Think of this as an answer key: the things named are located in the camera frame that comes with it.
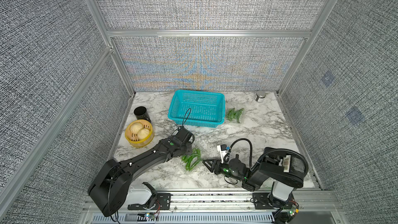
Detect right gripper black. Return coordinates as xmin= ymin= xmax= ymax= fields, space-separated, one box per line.
xmin=201 ymin=159 xmax=241 ymax=184

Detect clear container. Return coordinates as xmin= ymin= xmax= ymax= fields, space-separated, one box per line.
xmin=178 ymin=146 xmax=203 ymax=173

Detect teal plastic basket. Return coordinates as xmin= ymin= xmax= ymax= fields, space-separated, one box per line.
xmin=168 ymin=90 xmax=226 ymax=128

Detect clear container peppers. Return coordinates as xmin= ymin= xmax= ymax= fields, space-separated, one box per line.
xmin=225 ymin=107 xmax=246 ymax=124

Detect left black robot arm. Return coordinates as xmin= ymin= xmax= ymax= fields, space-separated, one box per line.
xmin=88 ymin=127 xmax=195 ymax=217

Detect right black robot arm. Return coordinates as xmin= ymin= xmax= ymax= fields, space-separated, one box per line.
xmin=202 ymin=138 xmax=309 ymax=209

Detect white bun right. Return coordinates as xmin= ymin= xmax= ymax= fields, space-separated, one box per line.
xmin=137 ymin=128 xmax=151 ymax=141

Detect white bun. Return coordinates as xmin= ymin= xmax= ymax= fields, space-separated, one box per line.
xmin=129 ymin=122 xmax=144 ymax=134
xmin=137 ymin=128 xmax=151 ymax=141

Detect yellow steamer basket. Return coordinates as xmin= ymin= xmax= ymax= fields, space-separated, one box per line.
xmin=124 ymin=119 xmax=154 ymax=148

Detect white bun left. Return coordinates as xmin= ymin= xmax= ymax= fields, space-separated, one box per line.
xmin=129 ymin=122 xmax=144 ymax=134

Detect black cup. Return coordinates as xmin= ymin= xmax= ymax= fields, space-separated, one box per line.
xmin=133 ymin=106 xmax=151 ymax=122

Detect small metal tin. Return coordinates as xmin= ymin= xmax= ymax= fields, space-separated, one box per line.
xmin=255 ymin=90 xmax=267 ymax=102

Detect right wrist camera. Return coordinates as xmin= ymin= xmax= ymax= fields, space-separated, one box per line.
xmin=217 ymin=144 xmax=230 ymax=163

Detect front aluminium rail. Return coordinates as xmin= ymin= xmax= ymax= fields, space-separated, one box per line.
xmin=79 ymin=188 xmax=348 ymax=224

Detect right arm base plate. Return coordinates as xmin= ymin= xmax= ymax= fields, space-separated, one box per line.
xmin=250 ymin=192 xmax=280 ymax=210

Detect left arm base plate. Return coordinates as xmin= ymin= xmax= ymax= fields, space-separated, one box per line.
xmin=127 ymin=193 xmax=171 ymax=212

